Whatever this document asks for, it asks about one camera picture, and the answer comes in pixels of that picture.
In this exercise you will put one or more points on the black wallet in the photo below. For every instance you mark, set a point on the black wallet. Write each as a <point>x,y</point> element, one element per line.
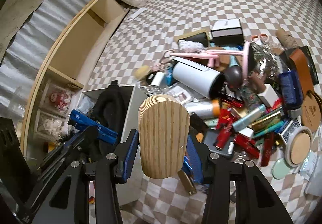
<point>195,37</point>

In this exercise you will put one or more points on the black cloth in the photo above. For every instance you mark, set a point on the black cloth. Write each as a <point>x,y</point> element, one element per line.
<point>110,105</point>

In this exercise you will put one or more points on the pale green round disc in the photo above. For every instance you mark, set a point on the pale green round disc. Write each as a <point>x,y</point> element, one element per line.
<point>280,170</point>

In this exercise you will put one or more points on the white storage box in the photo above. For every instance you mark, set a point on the white storage box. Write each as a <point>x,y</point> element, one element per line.
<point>133,103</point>

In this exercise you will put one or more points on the wooden bedside shelf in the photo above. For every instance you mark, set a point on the wooden bedside shelf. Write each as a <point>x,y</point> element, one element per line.
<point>75,45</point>

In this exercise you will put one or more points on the round tin with cork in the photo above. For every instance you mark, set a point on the round tin with cork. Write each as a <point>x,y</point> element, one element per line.
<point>299,144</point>

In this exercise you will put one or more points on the white plastic packet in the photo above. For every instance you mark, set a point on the white plastic packet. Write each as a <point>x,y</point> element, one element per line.
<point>312,168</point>

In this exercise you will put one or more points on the white charger block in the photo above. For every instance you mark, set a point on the white charger block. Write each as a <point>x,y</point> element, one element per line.
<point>158,78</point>

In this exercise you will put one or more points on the white flower display box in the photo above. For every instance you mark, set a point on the white flower display box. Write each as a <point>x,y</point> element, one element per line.
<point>52,126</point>

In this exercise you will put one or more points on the light wooden block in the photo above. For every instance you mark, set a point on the light wooden block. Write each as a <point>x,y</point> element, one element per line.
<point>163,136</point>

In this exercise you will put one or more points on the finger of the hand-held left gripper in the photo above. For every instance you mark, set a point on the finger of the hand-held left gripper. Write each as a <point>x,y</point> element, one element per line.
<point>102,133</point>
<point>75,117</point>

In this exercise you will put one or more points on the pile of cosmetic tubes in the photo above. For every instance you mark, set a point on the pile of cosmetic tubes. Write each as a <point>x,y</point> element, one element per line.
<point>246,128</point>

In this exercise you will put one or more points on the checkered bedsheet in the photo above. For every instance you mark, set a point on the checkered bedsheet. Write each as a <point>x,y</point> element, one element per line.
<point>176,12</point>

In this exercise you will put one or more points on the white cylindrical tumbler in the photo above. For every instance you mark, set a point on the white cylindrical tumbler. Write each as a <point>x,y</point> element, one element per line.
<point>196,75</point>

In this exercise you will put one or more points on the dark grey flat case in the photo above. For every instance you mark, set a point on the dark grey flat case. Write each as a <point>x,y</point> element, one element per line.
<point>216,143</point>

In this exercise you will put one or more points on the black and white box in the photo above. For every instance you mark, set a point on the black and white box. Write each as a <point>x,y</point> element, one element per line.
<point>226,29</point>

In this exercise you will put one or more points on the crinkled silver foil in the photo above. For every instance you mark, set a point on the crinkled silver foil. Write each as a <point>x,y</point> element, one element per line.
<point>265,59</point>

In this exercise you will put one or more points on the brown folded umbrella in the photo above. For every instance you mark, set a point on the brown folded umbrella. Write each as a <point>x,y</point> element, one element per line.
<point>286,38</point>

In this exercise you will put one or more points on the small white box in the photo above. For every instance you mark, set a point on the small white box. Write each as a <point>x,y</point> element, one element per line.
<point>268,94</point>

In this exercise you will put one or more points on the dark brown round ball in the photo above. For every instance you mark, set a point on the dark brown round ball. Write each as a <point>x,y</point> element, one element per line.
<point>233,75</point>

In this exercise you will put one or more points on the silver bottle orange cap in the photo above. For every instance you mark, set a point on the silver bottle orange cap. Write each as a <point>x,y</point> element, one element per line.
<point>203,108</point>

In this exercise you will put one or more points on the silver pleated curtain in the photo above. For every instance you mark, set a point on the silver pleated curtain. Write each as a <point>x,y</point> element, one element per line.
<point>32,28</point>

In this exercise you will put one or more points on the blue rectangular case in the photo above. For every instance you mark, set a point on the blue rectangular case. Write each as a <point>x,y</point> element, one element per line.
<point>290,88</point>

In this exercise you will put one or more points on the yellow round sponge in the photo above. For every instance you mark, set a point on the yellow round sponge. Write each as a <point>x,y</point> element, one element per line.
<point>142,72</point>

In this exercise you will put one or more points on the gold metal tube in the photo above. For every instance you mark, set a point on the gold metal tube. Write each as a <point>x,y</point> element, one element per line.
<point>187,183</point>

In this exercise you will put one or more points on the red flower display box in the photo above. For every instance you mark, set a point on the red flower display box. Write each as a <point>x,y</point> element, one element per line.
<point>60,100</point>

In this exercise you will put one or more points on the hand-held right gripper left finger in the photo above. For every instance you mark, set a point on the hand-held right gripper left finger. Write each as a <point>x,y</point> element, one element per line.
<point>130,157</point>

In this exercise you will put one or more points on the white lace cloth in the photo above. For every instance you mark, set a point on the white lace cloth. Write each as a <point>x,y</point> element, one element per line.
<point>190,45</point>

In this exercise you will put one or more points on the round wooden coaster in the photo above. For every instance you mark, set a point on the round wooden coaster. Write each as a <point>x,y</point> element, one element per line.
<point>312,111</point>

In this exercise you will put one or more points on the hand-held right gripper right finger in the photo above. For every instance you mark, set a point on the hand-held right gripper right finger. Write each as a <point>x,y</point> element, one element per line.
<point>193,163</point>

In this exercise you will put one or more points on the clear plastic case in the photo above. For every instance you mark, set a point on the clear plastic case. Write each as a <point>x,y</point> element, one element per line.
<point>179,94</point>

